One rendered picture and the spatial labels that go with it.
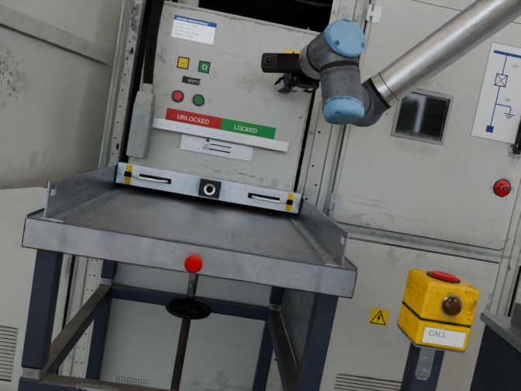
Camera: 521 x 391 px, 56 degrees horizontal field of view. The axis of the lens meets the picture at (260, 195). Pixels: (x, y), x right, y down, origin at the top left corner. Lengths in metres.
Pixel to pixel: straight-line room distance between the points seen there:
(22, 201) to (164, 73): 0.61
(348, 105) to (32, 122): 0.77
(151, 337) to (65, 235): 0.83
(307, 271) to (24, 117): 0.78
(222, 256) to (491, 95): 1.15
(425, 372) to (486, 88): 1.15
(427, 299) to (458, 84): 1.08
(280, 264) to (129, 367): 0.95
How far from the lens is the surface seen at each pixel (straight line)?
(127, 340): 1.73
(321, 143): 1.60
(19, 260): 1.72
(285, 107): 1.45
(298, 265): 0.93
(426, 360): 0.81
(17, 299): 1.76
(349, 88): 1.10
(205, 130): 1.39
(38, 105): 1.36
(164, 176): 1.44
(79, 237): 0.94
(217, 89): 1.44
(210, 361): 1.74
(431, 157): 1.69
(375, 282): 1.70
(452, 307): 0.76
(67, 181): 1.04
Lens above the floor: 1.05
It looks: 6 degrees down
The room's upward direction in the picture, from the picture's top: 10 degrees clockwise
